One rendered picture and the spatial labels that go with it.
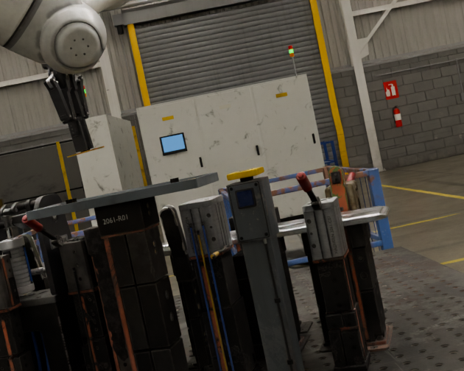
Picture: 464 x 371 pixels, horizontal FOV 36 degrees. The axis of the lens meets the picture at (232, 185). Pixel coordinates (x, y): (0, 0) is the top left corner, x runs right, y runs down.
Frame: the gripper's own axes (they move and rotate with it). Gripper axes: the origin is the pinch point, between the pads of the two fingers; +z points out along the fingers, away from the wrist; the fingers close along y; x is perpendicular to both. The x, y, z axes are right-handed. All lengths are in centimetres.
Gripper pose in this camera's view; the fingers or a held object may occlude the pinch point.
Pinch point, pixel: (80, 135)
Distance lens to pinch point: 166.0
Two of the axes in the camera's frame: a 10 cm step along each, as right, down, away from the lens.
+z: 2.7, 9.6, 0.9
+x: -9.0, 2.2, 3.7
